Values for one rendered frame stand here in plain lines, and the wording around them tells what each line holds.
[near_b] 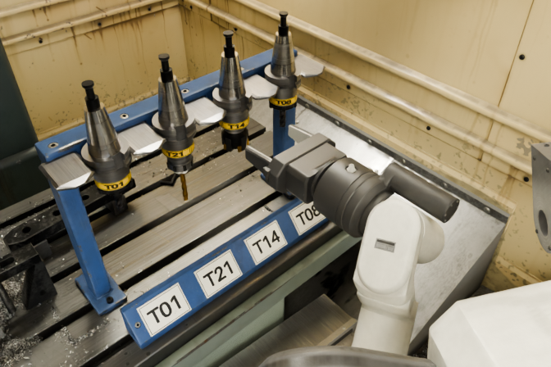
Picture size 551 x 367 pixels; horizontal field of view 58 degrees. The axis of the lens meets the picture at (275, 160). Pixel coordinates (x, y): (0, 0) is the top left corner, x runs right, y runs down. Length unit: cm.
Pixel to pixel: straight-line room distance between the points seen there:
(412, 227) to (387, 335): 13
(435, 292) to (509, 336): 76
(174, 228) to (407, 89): 61
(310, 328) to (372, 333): 47
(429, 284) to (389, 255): 56
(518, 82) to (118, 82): 130
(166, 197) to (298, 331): 39
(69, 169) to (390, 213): 42
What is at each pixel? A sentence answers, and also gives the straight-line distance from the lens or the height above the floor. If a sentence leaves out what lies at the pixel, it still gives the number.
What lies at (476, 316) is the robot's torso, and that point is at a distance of 39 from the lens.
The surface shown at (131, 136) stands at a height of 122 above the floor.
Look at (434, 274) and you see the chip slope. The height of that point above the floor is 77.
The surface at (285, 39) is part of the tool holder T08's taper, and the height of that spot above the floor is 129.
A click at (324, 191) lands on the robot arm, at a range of 66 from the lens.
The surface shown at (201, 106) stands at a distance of 80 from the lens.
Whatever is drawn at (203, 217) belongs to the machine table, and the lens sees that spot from 105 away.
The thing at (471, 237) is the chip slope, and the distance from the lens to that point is 119.
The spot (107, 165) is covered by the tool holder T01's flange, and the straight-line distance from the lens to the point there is 70.
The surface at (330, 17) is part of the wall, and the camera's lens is 129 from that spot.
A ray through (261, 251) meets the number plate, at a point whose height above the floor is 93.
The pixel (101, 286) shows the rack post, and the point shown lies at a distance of 94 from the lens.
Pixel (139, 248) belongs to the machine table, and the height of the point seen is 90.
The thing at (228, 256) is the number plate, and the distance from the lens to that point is 91.
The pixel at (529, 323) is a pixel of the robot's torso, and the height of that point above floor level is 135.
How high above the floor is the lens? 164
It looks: 39 degrees down
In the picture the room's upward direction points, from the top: straight up
